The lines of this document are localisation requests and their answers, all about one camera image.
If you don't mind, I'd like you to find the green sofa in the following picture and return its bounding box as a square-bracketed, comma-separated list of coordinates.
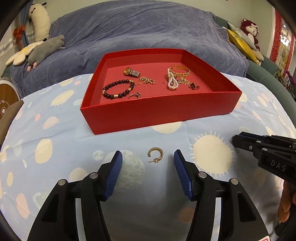
[215, 15, 295, 103]

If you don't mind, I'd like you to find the blue-grey velvet blanket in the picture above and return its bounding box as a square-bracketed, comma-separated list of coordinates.
[10, 1, 249, 97]

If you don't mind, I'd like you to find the gold hoop earring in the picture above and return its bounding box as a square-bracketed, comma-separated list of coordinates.
[147, 147, 164, 163]

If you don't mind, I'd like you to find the right hand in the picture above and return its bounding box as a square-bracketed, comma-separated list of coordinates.
[277, 181, 296, 223]

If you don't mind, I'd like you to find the red cardboard tray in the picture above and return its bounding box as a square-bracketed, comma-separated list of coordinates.
[80, 48, 242, 135]

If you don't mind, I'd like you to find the grey green pillow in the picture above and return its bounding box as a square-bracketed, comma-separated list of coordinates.
[227, 22, 256, 50]

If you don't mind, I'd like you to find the gold braided bangle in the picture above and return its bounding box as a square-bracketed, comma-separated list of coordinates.
[169, 65, 191, 78]

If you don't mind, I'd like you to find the cream llama plush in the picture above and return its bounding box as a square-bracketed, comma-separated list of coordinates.
[28, 2, 51, 42]

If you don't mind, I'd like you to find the gold satin pillow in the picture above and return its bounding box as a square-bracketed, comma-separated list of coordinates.
[226, 29, 259, 64]

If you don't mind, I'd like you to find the red ribbon bow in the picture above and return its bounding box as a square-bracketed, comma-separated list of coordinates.
[13, 25, 25, 47]

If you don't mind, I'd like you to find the red monkey plush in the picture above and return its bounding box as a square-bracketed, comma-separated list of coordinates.
[240, 19, 260, 51]

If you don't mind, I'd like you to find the black bead bracelet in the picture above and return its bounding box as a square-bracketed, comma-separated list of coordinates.
[102, 79, 135, 100]

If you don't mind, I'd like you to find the red wall decoration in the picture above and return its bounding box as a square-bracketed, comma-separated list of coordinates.
[269, 9, 295, 78]

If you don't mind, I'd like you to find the white flower plush cushion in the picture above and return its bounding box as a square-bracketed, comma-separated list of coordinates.
[6, 41, 43, 66]

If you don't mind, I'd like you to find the gold chain bracelet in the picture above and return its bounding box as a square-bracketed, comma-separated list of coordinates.
[138, 75, 156, 85]

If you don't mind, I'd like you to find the planet print blue sheet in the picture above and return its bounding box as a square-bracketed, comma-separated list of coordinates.
[1, 74, 295, 240]

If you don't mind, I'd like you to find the white lace curtain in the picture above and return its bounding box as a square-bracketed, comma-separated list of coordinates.
[0, 21, 22, 74]

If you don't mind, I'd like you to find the gold wristwatch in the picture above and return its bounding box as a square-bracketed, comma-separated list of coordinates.
[123, 67, 140, 78]

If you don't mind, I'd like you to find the grey plush toy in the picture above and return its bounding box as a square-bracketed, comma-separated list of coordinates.
[27, 35, 65, 72]

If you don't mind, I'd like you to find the round wooden white device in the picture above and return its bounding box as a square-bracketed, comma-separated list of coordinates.
[0, 79, 20, 118]

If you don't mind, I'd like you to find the pearl bow bracelet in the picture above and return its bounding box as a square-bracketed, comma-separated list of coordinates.
[166, 68, 180, 91]

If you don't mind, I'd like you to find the black clover gold chain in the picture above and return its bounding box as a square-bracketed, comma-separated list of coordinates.
[176, 77, 200, 90]

